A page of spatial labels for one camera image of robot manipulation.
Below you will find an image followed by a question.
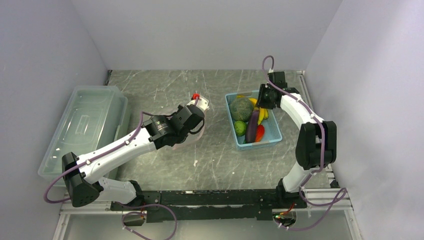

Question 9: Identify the purple eggplant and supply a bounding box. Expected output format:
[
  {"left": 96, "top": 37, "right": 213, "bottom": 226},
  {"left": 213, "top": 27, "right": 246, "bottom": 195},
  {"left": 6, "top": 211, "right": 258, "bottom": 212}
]
[{"left": 244, "top": 109, "right": 260, "bottom": 144}]

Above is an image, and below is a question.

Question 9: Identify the light blue plastic basket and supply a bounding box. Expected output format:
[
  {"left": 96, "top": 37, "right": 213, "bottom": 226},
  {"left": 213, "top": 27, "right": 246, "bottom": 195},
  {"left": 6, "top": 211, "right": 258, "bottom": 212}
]
[{"left": 225, "top": 90, "right": 283, "bottom": 151}]

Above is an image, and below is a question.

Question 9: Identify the clear zip top bag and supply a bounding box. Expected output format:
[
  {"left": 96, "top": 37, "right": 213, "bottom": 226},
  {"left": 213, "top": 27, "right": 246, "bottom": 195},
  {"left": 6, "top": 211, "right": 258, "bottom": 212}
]
[{"left": 163, "top": 104, "right": 205, "bottom": 148}]

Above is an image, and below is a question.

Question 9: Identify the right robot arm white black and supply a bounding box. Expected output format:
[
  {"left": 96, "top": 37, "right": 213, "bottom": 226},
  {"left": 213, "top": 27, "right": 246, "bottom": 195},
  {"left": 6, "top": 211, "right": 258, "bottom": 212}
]
[{"left": 257, "top": 83, "right": 337, "bottom": 208}]

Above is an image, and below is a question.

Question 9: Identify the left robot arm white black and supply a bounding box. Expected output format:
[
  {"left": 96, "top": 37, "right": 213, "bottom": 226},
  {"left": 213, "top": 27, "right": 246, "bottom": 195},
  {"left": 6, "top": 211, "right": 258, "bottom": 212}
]
[{"left": 62, "top": 102, "right": 209, "bottom": 210}]

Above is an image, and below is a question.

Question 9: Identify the yellow banana bunch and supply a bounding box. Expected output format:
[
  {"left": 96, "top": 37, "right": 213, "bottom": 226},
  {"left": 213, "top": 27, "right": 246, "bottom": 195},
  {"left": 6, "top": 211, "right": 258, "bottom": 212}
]
[{"left": 236, "top": 95, "right": 269, "bottom": 125}]

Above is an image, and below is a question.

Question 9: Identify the green netted melon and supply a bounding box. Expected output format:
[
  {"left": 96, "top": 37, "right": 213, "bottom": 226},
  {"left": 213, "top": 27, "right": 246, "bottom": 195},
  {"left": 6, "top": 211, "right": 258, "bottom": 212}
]
[{"left": 229, "top": 97, "right": 254, "bottom": 122}]

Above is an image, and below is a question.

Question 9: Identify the light green custard apple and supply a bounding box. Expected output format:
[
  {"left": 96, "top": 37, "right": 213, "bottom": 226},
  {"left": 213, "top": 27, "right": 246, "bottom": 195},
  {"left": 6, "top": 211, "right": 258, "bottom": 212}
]
[{"left": 233, "top": 120, "right": 247, "bottom": 137}]

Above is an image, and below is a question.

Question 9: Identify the clear plastic storage bin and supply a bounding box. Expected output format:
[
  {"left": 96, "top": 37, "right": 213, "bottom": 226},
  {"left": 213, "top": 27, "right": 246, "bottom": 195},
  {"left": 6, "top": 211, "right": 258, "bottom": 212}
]
[{"left": 38, "top": 86, "right": 131, "bottom": 182}]

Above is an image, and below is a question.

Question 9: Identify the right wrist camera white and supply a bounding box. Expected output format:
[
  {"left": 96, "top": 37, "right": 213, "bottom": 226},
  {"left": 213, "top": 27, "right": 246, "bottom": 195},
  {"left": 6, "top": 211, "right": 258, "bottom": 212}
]
[{"left": 268, "top": 71, "right": 288, "bottom": 89}]

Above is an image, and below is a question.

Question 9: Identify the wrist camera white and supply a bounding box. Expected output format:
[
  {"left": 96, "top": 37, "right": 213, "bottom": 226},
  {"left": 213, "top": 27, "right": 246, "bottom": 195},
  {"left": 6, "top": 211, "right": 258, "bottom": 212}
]
[
  {"left": 187, "top": 93, "right": 210, "bottom": 112},
  {"left": 268, "top": 71, "right": 288, "bottom": 89}
]

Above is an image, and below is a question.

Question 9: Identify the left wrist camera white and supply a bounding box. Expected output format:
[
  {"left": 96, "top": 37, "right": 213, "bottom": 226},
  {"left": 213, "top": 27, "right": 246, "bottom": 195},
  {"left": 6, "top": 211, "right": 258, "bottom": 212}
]
[{"left": 187, "top": 93, "right": 210, "bottom": 112}]

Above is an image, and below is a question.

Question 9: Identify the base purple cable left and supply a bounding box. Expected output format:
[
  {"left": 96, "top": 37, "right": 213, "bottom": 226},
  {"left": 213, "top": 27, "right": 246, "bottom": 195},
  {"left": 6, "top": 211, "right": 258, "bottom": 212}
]
[{"left": 121, "top": 203, "right": 178, "bottom": 240}]

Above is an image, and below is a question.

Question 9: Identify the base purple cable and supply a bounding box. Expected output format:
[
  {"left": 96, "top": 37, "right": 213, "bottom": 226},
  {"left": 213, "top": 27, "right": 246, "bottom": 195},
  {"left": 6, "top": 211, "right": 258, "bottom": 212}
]
[
  {"left": 273, "top": 192, "right": 347, "bottom": 232},
  {"left": 121, "top": 203, "right": 178, "bottom": 240}
]

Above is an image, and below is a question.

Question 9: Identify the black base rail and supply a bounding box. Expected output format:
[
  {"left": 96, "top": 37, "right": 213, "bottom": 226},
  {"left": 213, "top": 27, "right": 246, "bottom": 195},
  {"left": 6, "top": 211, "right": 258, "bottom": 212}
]
[{"left": 110, "top": 188, "right": 307, "bottom": 223}]

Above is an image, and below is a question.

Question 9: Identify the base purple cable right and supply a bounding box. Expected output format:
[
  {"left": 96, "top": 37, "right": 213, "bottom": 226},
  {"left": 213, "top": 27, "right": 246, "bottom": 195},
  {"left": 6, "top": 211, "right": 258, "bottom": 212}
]
[{"left": 273, "top": 192, "right": 347, "bottom": 232}]

